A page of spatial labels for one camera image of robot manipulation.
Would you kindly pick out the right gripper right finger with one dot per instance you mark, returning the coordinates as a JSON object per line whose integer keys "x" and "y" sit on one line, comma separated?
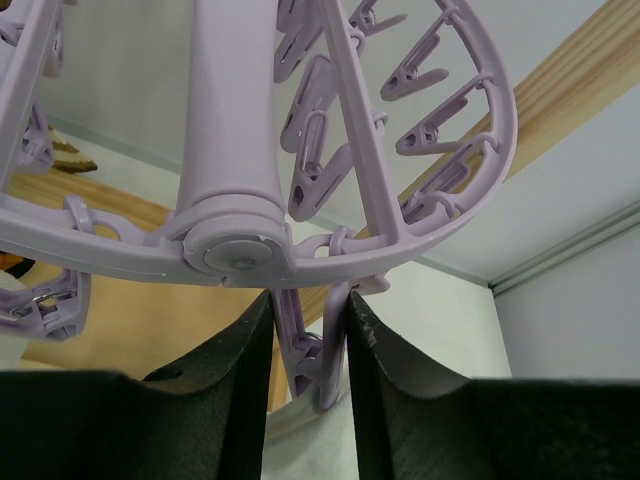
{"x": 415, "y": 418}

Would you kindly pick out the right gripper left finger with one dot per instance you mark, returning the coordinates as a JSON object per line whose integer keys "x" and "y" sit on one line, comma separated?
{"x": 202, "y": 416}

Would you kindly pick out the purple round clip hanger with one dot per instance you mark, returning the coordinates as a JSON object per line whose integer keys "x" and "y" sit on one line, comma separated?
{"x": 285, "y": 184}

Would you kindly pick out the wooden hanger rack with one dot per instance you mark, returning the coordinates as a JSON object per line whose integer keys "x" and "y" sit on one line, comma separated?
{"x": 567, "y": 168}

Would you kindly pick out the rear argyle sock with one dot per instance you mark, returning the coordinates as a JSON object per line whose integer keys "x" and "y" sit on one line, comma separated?
{"x": 15, "y": 265}

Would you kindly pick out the rear brown striped sock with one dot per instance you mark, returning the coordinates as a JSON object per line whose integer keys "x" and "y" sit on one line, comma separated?
{"x": 67, "y": 158}

